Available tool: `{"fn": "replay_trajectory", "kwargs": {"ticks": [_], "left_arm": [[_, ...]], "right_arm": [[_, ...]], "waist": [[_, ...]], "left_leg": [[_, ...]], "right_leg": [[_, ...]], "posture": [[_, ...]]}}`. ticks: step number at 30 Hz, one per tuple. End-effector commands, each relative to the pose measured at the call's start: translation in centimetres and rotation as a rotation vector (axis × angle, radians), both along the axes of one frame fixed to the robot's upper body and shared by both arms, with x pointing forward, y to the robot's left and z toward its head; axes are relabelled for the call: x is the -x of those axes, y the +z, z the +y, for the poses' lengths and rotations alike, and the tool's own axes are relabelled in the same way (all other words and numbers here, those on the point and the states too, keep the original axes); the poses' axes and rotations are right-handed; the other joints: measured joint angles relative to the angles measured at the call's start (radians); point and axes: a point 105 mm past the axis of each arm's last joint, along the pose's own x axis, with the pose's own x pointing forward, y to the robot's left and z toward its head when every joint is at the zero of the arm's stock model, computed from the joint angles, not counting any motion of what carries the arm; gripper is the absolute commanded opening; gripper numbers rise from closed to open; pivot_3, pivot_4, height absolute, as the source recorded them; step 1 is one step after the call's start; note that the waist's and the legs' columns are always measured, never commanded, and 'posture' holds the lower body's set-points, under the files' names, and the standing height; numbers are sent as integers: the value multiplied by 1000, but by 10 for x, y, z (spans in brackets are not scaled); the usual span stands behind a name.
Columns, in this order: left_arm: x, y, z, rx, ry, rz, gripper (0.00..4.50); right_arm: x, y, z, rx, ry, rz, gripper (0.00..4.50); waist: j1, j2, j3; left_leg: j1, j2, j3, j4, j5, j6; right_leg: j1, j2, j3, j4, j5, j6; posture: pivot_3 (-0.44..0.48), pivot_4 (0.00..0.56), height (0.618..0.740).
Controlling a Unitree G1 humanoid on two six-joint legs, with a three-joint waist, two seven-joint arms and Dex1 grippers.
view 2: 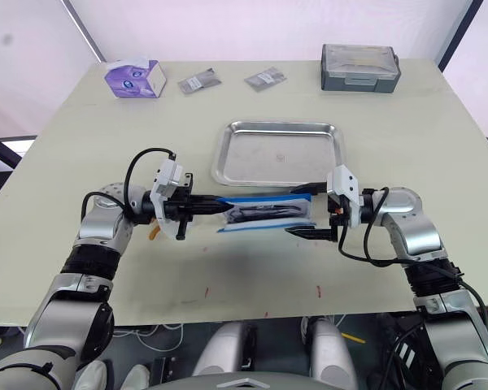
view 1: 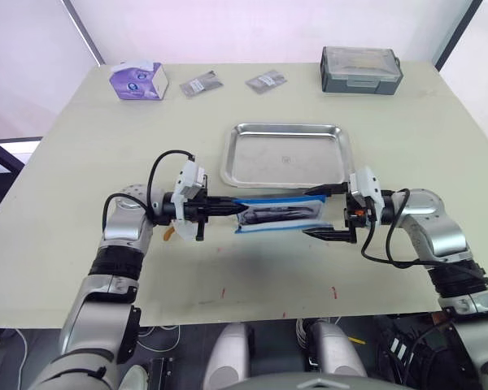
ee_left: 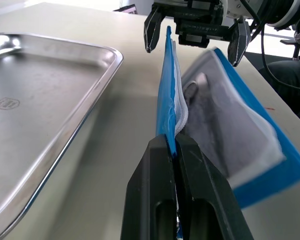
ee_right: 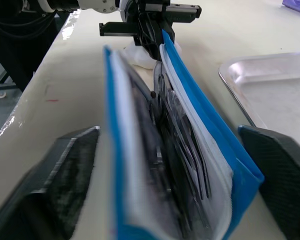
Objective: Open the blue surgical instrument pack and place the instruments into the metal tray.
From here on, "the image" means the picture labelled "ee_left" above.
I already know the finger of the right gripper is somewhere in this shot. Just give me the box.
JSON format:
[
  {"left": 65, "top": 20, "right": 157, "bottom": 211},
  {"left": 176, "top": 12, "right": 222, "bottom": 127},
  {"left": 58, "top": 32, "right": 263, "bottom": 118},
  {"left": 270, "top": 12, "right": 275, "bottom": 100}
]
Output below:
[
  {"left": 143, "top": 4, "right": 167, "bottom": 54},
  {"left": 226, "top": 17, "right": 252, "bottom": 68}
]

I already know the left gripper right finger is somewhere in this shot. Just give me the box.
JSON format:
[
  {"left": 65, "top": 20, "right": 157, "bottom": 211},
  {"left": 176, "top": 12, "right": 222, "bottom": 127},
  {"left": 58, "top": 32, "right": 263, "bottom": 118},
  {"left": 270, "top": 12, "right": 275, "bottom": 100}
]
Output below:
[{"left": 175, "top": 133, "right": 255, "bottom": 240}]

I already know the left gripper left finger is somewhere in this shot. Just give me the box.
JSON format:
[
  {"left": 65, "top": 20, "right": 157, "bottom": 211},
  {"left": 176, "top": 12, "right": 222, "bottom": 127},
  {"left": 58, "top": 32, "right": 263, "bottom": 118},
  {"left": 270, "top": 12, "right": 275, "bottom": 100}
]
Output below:
[{"left": 119, "top": 133, "right": 178, "bottom": 240}]

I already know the blue surgical instrument pack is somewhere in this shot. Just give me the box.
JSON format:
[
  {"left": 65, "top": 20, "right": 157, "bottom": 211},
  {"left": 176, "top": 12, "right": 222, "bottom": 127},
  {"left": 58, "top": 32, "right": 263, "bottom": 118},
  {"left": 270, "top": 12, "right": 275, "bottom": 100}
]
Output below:
[{"left": 155, "top": 24, "right": 300, "bottom": 240}]

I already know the stainless steel tray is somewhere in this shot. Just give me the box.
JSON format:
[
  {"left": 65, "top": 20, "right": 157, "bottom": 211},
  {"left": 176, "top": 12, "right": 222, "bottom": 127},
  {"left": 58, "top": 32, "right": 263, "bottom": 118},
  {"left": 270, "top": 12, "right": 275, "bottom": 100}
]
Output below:
[{"left": 0, "top": 32, "right": 124, "bottom": 240}]

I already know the person in dark clothes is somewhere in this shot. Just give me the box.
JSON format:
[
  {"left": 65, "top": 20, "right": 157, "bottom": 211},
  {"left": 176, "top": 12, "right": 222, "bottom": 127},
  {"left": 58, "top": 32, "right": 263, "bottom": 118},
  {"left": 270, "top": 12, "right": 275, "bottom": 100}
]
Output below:
[{"left": 258, "top": 23, "right": 300, "bottom": 124}]

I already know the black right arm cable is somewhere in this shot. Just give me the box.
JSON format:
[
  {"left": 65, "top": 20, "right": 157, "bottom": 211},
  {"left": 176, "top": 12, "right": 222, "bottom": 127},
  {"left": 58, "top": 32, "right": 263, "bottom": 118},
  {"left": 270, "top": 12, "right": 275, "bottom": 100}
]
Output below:
[{"left": 239, "top": 0, "right": 300, "bottom": 90}]

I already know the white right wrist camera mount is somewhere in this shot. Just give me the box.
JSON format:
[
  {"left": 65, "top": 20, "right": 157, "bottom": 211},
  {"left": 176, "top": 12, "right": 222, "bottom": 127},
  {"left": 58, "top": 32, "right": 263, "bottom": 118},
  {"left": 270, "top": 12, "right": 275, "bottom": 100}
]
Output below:
[{"left": 223, "top": 0, "right": 256, "bottom": 20}]

